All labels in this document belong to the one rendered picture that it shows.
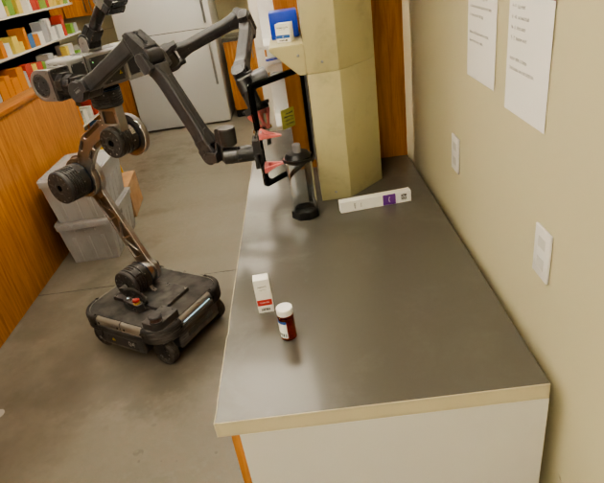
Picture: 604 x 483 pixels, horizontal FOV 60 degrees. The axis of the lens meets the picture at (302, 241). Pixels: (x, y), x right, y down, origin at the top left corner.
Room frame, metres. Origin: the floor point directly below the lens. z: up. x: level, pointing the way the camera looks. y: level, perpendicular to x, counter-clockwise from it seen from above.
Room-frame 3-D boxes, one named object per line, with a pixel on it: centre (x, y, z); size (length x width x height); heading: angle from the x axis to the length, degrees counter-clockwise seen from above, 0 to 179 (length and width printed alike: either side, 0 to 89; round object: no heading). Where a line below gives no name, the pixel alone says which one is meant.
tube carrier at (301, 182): (1.73, -0.03, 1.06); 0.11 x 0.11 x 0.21
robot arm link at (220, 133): (1.77, 0.22, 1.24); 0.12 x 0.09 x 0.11; 57
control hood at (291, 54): (1.99, -0.05, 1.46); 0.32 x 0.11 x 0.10; 178
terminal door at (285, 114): (2.03, 0.00, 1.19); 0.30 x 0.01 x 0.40; 136
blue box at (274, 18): (2.07, -0.05, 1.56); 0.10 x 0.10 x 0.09; 88
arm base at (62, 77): (2.14, 0.80, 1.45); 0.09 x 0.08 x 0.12; 147
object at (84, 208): (3.71, 1.50, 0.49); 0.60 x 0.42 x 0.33; 178
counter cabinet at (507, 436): (1.81, -0.16, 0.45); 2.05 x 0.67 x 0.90; 178
